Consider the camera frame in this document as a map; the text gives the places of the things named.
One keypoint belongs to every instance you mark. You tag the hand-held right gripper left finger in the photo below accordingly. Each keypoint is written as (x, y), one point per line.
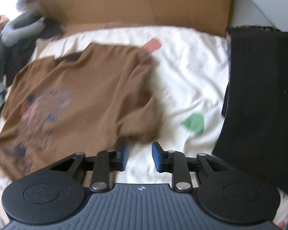
(124, 155)

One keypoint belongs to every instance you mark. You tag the dark grey pillow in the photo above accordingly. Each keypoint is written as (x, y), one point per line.
(2, 60)

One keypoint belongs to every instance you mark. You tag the black folded cloth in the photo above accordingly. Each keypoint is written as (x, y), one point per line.
(259, 100)

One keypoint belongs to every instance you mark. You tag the grey neck pillow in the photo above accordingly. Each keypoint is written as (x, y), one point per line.
(16, 32)

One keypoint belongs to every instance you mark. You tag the black crumpled garment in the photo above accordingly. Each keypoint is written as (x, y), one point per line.
(50, 30)

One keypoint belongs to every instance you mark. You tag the small doll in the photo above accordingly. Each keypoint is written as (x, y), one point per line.
(0, 20)

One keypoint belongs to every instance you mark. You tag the cream bear printed blanket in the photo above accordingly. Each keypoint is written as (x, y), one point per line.
(189, 76)

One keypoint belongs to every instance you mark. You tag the brown printed t-shirt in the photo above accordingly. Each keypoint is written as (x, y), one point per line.
(98, 88)

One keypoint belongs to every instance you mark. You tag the flat cardboard sheet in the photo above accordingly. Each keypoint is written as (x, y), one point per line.
(158, 4)

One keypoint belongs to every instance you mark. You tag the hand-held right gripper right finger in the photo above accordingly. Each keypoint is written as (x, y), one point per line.
(157, 157)

